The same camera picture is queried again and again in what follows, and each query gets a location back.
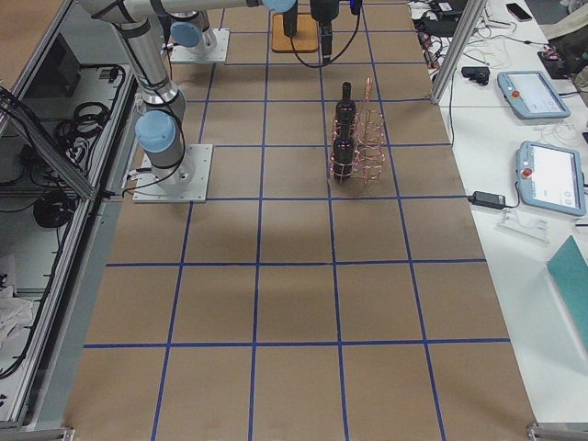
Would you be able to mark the black power adapter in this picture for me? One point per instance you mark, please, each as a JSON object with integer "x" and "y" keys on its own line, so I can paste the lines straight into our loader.
{"x": 487, "y": 200}

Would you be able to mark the black smartphone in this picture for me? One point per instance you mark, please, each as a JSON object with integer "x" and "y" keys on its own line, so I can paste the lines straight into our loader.
{"x": 518, "y": 12}

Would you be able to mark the wooden tray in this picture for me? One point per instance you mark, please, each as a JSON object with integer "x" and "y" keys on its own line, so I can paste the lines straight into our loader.
{"x": 306, "y": 39}

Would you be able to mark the dark wine bottle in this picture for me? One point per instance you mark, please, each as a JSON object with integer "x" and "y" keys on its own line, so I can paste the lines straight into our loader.
{"x": 345, "y": 109}
{"x": 290, "y": 23}
{"x": 343, "y": 153}

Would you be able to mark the aluminium frame post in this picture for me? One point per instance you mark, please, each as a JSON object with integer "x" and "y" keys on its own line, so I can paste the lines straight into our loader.
{"x": 464, "y": 30}

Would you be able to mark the teal folder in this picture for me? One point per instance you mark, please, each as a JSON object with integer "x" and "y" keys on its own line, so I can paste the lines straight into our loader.
{"x": 568, "y": 269}

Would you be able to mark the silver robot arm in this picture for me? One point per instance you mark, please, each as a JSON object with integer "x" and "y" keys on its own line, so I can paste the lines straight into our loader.
{"x": 192, "y": 31}
{"x": 131, "y": 20}

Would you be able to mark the black handheld device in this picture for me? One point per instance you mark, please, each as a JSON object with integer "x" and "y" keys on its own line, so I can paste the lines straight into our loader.
{"x": 477, "y": 74}

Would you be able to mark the near teach pendant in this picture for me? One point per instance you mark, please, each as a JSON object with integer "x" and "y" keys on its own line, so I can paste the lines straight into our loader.
{"x": 550, "y": 177}

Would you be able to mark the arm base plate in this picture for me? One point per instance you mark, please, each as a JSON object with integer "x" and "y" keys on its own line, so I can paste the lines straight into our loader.
{"x": 181, "y": 55}
{"x": 189, "y": 182}

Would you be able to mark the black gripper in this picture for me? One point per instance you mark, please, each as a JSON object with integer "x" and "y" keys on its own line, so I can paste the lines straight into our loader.
{"x": 321, "y": 10}

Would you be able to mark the teach pendant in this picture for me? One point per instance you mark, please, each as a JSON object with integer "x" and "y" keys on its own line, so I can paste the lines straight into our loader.
{"x": 531, "y": 95}
{"x": 550, "y": 177}

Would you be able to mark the far teach pendant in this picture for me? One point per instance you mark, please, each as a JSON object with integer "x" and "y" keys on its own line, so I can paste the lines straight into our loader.
{"x": 531, "y": 95}

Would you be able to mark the copper wire bottle basket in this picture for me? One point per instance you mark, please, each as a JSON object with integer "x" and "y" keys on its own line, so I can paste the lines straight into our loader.
{"x": 368, "y": 136}

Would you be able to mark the clear acrylic stand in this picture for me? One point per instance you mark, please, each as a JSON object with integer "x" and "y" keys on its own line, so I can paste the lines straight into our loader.
{"x": 534, "y": 228}

